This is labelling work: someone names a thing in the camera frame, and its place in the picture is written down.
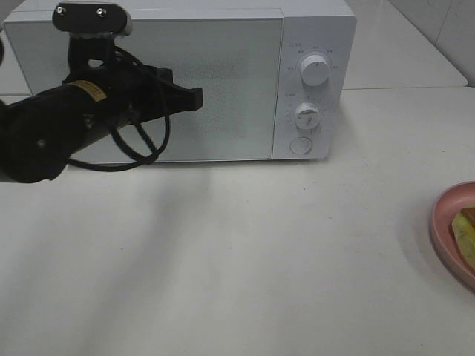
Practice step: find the pink round plate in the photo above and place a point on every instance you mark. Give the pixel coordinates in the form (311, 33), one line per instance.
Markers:
(444, 209)

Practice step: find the white microwave oven body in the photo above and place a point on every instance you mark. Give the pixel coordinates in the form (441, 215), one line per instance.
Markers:
(310, 27)

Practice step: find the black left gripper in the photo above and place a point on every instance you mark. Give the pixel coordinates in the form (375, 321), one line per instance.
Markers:
(105, 80)

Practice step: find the upper white power knob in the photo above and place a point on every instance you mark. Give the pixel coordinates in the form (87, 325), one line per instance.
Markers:
(314, 70)

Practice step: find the round door release button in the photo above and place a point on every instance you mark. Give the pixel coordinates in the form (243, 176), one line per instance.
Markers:
(300, 145)

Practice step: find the white microwave door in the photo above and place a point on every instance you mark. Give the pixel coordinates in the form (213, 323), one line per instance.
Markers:
(232, 54)

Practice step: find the white timer knob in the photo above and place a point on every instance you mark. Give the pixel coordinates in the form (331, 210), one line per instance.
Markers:
(307, 116)

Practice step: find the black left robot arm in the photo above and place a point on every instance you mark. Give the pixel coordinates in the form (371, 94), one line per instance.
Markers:
(36, 146)

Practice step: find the left silver black wrist camera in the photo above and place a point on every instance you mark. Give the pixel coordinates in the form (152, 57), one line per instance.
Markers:
(92, 18)

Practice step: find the white bread sandwich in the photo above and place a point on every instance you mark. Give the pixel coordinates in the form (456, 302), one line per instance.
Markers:
(463, 230)

